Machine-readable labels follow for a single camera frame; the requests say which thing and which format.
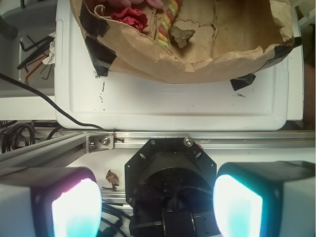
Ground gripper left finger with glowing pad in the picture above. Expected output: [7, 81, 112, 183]
[0, 167, 102, 237]

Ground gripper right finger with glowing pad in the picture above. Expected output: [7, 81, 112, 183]
[213, 161, 316, 237]

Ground red paper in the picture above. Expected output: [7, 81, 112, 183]
[111, 7, 148, 33]

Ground crumpled white paper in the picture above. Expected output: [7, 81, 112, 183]
[42, 32, 56, 65]

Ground white plastic bin lid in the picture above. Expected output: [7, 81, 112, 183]
[55, 0, 289, 131]

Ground orange hex key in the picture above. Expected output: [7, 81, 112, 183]
[24, 56, 48, 84]

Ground grey tray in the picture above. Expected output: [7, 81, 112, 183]
[0, 0, 57, 96]

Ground black hex keys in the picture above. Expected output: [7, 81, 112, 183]
[17, 35, 53, 74]

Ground brown paper bag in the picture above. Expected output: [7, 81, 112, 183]
[70, 0, 300, 84]

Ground brown rock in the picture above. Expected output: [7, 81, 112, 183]
[169, 26, 196, 48]

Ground pink plush bunny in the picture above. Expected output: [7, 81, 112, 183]
[108, 0, 163, 9]

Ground aluminium frame rail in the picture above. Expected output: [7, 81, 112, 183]
[0, 131, 316, 168]

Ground black cable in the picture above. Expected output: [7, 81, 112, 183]
[0, 73, 107, 130]

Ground multicolour twisted rope toy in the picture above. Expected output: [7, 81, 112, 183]
[158, 0, 182, 51]

